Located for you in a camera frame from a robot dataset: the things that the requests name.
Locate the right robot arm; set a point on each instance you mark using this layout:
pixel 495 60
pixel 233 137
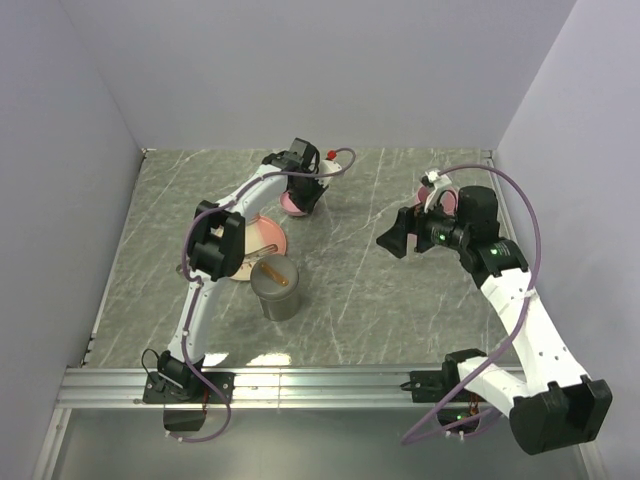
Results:
pixel 550 400

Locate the pink cylindrical container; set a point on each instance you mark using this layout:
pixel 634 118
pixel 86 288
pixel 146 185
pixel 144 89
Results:
pixel 448 200

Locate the pink and cream plate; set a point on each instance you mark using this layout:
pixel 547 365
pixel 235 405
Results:
pixel 262 231

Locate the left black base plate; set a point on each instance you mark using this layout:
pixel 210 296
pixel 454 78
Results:
pixel 163 391

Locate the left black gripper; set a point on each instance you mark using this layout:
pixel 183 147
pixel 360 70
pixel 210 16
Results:
pixel 309 205

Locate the aluminium mounting rail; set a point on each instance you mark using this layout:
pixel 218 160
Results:
pixel 337 387

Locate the metal serving tongs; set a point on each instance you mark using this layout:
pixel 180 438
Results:
pixel 243 273

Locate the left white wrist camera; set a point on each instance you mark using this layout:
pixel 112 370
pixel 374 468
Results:
pixel 329 167

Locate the pink round lid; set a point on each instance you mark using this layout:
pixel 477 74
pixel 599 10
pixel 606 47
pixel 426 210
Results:
pixel 289 207

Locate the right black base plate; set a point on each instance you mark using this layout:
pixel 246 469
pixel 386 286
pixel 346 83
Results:
pixel 429 386

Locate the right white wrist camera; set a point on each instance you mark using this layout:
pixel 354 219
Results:
pixel 437 183

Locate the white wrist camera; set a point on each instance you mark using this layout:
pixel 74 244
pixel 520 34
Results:
pixel 329 167
pixel 437 183

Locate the grey cylindrical container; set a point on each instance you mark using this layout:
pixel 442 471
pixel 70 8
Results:
pixel 279 307

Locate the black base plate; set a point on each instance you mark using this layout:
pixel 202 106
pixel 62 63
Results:
pixel 429 386
pixel 163 391

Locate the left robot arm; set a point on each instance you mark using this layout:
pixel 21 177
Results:
pixel 214 250

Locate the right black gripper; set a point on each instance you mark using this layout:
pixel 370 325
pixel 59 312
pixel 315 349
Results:
pixel 408 221

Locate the grey round lid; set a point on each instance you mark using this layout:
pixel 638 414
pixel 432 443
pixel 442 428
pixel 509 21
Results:
pixel 274 277

